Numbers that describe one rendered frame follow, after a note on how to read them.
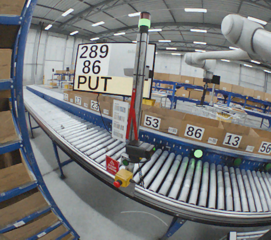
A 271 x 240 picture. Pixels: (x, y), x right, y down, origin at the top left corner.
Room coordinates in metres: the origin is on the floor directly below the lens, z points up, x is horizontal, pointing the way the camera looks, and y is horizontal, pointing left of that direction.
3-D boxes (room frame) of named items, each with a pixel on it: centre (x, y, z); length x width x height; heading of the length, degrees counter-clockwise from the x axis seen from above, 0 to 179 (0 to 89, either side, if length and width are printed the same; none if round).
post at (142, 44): (0.53, 0.00, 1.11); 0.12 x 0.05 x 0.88; 61
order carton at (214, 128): (1.00, -0.66, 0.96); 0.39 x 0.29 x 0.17; 61
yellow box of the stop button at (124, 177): (0.46, -0.01, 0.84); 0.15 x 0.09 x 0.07; 61
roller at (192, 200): (0.57, -0.49, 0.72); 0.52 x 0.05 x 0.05; 151
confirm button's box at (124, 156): (0.50, 0.01, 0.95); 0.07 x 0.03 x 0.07; 61
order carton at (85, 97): (1.76, 0.72, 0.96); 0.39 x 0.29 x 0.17; 61
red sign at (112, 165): (0.54, 0.07, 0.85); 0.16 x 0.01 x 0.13; 61
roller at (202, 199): (0.54, -0.55, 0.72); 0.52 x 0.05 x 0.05; 151
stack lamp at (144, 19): (0.53, 0.00, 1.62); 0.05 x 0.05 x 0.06
